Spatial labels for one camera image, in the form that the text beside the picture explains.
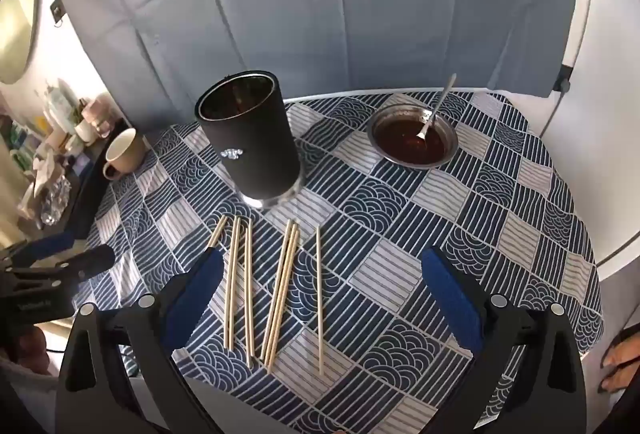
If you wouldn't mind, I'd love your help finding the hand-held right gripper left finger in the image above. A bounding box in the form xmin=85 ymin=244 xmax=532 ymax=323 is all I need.
xmin=54 ymin=248 xmax=226 ymax=434

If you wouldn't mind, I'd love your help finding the white board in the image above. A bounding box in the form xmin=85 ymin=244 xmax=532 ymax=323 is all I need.
xmin=537 ymin=0 xmax=640 ymax=285

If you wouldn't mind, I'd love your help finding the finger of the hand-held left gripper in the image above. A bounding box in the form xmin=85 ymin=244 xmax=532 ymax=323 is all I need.
xmin=10 ymin=245 xmax=116 ymax=287
xmin=12 ymin=234 xmax=86 ymax=265

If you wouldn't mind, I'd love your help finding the blue white patterned tablecloth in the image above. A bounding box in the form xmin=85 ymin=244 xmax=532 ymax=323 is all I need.
xmin=75 ymin=90 xmax=604 ymax=434

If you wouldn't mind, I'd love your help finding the pink jar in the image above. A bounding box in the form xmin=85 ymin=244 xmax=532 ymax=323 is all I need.
xmin=82 ymin=95 xmax=117 ymax=125

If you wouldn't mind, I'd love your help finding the person's left hand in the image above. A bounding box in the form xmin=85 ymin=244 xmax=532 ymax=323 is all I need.
xmin=15 ymin=326 xmax=51 ymax=372

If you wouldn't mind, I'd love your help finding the crumpled foil wrapper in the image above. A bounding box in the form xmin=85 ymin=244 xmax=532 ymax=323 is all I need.
xmin=39 ymin=176 xmax=72 ymax=227

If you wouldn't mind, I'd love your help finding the pale spray bottle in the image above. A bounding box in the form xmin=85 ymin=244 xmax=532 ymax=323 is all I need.
xmin=45 ymin=84 xmax=71 ymax=125

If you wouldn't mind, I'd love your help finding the metal bowl with brown sauce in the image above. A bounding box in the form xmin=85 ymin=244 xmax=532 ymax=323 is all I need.
xmin=367 ymin=103 xmax=458 ymax=170

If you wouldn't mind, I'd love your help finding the person's foot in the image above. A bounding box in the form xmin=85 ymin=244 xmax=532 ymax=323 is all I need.
xmin=600 ymin=329 xmax=640 ymax=395

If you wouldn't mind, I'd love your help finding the metal spoon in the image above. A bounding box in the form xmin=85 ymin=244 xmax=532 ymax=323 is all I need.
xmin=415 ymin=74 xmax=457 ymax=140

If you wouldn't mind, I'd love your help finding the bunch of wooden chopsticks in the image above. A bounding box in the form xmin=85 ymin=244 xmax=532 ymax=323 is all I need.
xmin=207 ymin=215 xmax=325 ymax=376

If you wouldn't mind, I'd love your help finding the beige ceramic mug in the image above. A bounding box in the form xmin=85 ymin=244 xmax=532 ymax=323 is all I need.
xmin=102 ymin=128 xmax=149 ymax=181

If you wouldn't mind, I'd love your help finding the grey backdrop cloth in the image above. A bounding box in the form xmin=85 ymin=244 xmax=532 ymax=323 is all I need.
xmin=51 ymin=0 xmax=581 ymax=135

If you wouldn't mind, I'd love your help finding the small white jar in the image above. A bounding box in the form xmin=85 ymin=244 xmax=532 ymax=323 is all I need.
xmin=75 ymin=119 xmax=98 ymax=145

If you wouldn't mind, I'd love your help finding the black side shelf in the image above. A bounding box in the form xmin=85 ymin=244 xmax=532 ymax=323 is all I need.
xmin=50 ymin=129 xmax=132 ymax=242

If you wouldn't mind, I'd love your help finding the black sandal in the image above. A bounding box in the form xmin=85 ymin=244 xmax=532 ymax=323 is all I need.
xmin=600 ymin=328 xmax=640 ymax=382

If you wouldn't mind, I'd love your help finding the black cylindrical utensil holder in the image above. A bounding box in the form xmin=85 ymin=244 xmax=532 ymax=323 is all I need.
xmin=195 ymin=70 xmax=303 ymax=210

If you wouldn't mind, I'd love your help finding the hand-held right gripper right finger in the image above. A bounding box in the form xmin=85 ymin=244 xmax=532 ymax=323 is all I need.
xmin=420 ymin=246 xmax=588 ymax=434

